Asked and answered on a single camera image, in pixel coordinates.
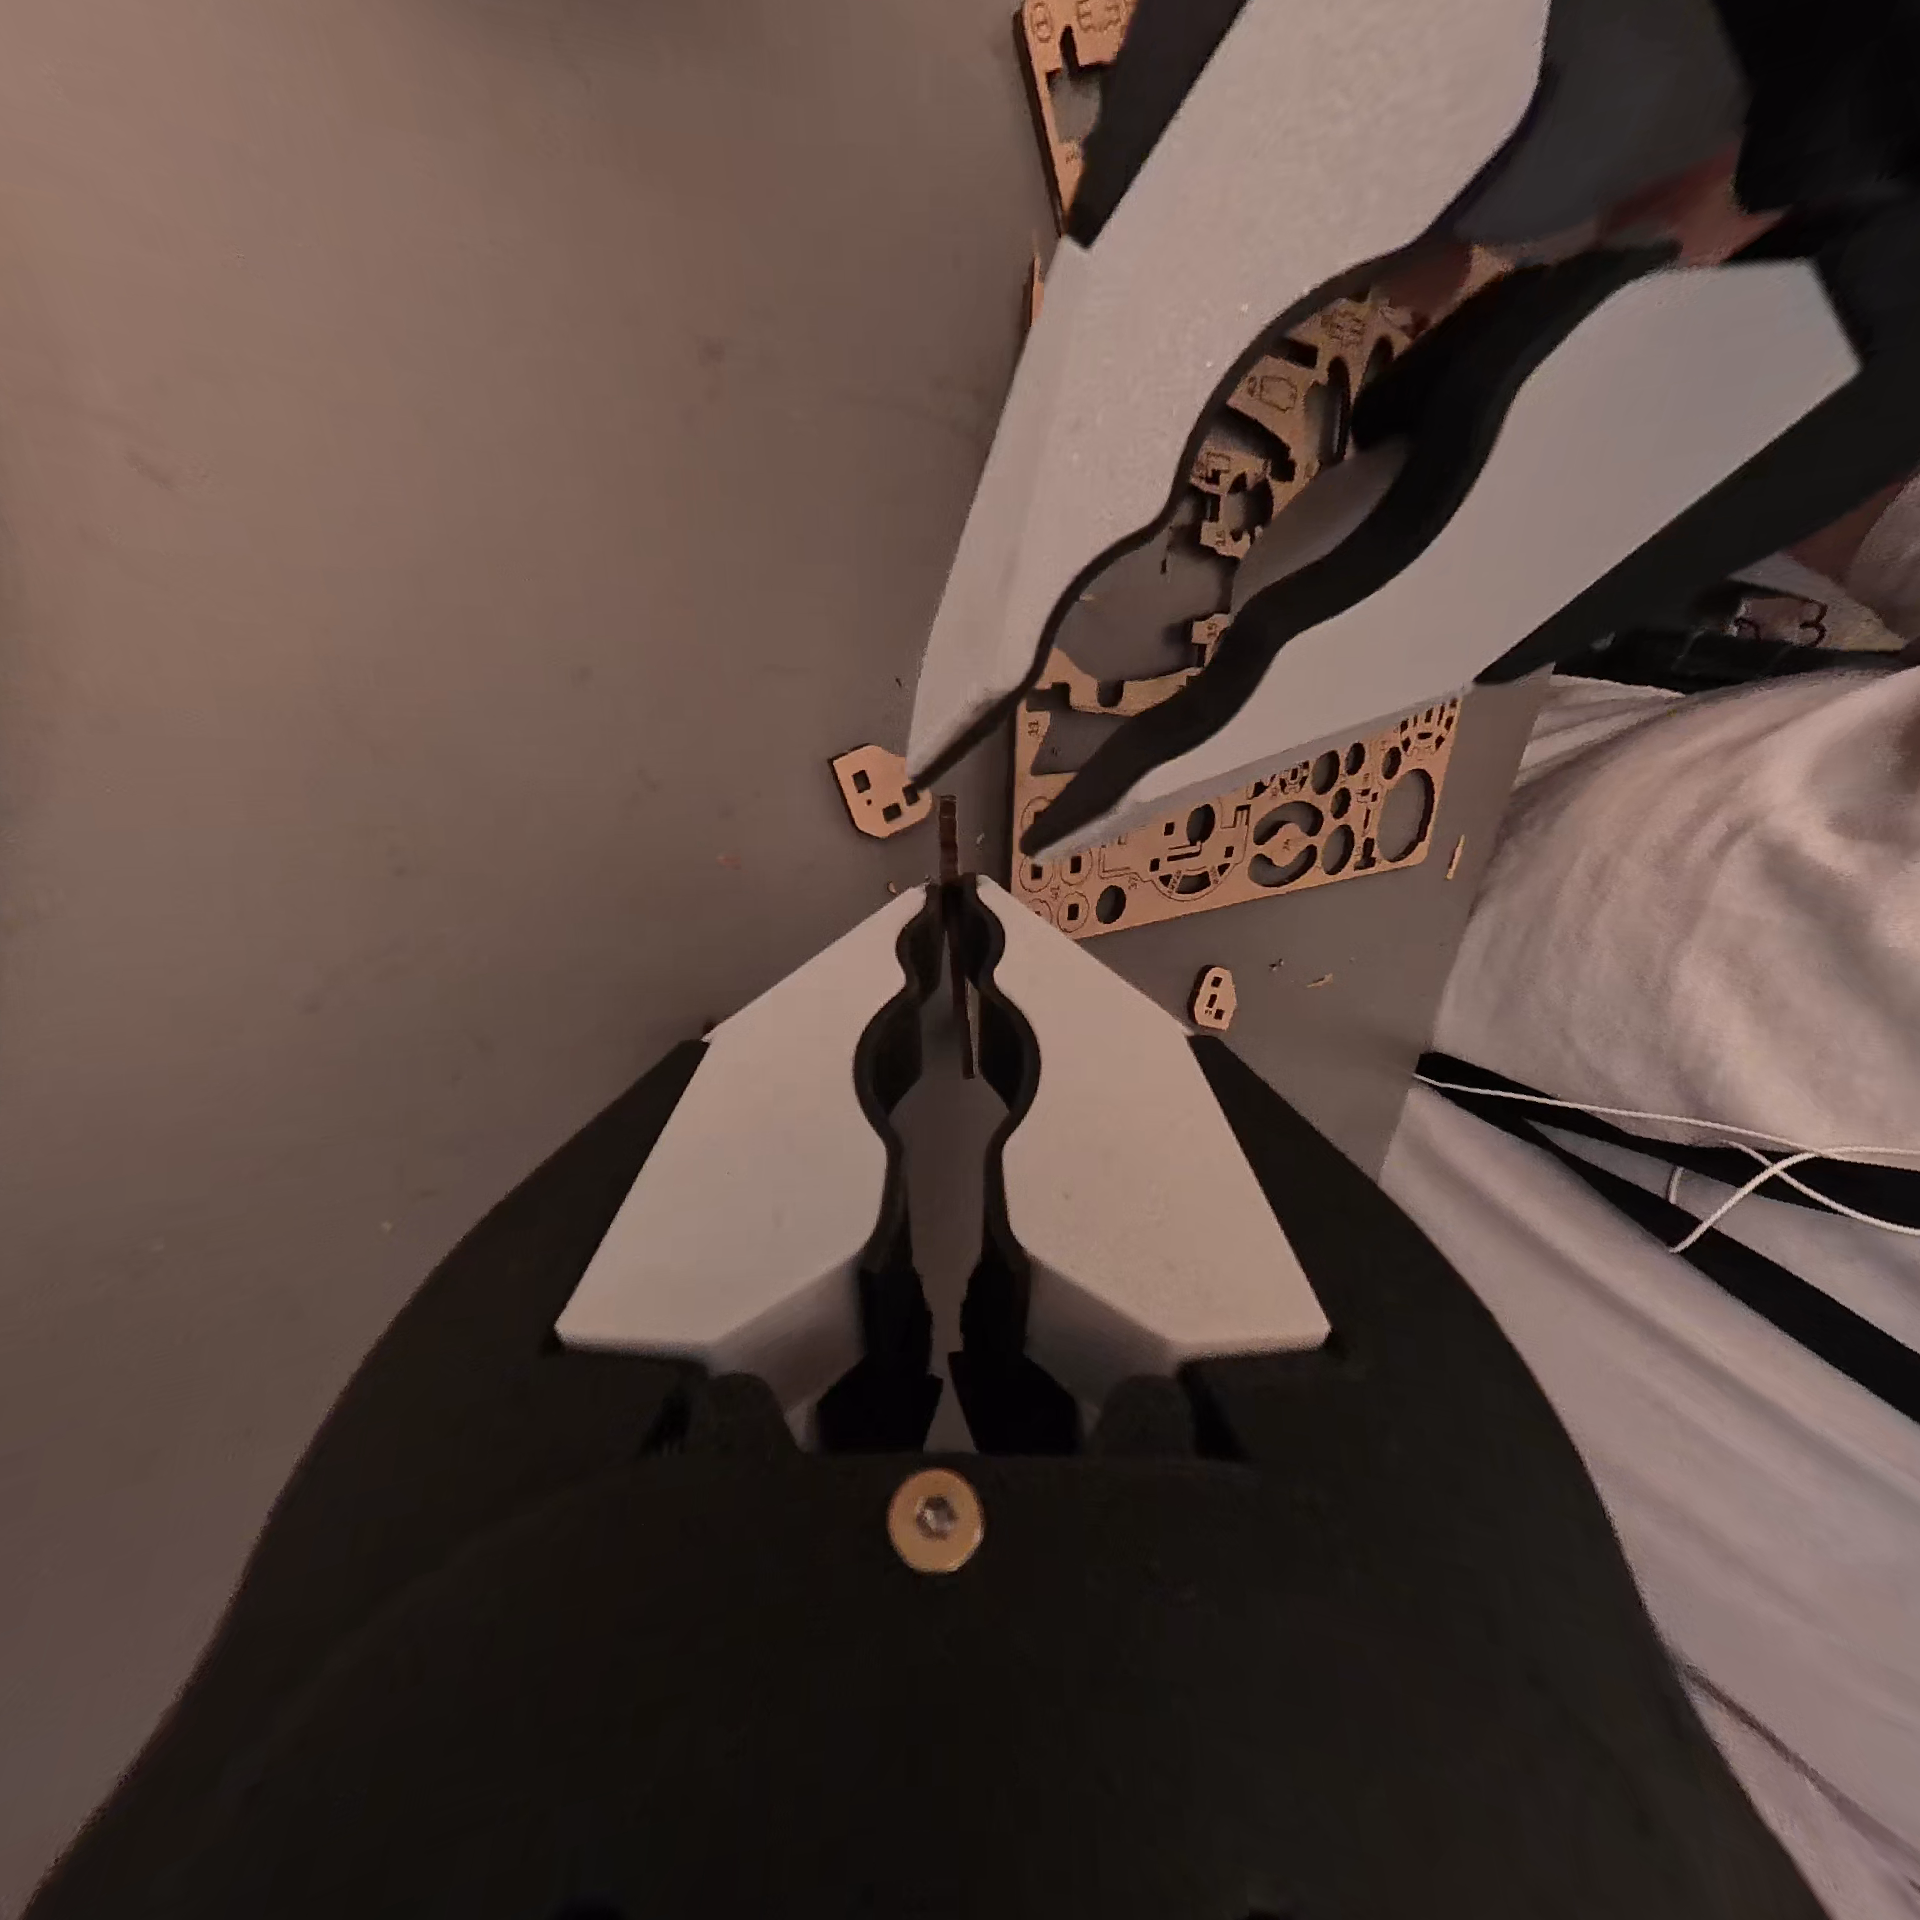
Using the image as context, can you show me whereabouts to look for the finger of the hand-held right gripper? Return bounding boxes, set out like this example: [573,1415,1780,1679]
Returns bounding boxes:
[902,0,1550,789]
[1017,238,1865,864]

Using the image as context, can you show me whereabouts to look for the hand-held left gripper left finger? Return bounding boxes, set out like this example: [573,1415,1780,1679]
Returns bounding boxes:
[555,879,947,1403]

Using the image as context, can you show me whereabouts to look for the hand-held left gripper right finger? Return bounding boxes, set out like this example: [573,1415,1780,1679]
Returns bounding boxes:
[961,873,1336,1403]

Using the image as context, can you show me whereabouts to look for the thin wooden model part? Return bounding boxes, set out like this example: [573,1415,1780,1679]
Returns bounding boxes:
[934,800,981,1081]

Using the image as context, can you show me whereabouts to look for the person's right hand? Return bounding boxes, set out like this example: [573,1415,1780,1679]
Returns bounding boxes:
[1641,150,1809,275]

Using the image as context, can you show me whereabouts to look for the black strap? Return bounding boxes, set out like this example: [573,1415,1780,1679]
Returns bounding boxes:
[1414,1048,1920,1424]

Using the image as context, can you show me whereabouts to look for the thin white cable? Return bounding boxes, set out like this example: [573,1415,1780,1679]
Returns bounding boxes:
[1500,1100,1920,1257]

